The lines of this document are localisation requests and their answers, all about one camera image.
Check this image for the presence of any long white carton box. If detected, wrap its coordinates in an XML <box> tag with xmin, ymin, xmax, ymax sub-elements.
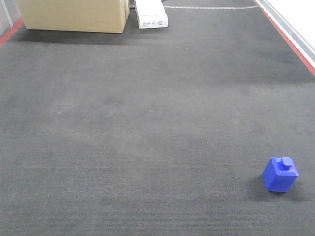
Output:
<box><xmin>134</xmin><ymin>0</ymin><xmax>168</xmax><ymax>29</ymax></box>

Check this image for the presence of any blue plastic block part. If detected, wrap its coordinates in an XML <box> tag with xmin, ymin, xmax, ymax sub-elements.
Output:
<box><xmin>263</xmin><ymin>157</ymin><xmax>299</xmax><ymax>192</ymax></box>

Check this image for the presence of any conveyor side rail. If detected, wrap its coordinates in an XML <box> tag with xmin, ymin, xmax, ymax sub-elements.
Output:
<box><xmin>256</xmin><ymin>0</ymin><xmax>315</xmax><ymax>74</ymax></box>

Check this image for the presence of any large cardboard box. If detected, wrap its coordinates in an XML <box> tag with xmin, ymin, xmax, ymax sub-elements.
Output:
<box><xmin>17</xmin><ymin>0</ymin><xmax>129</xmax><ymax>33</ymax></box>

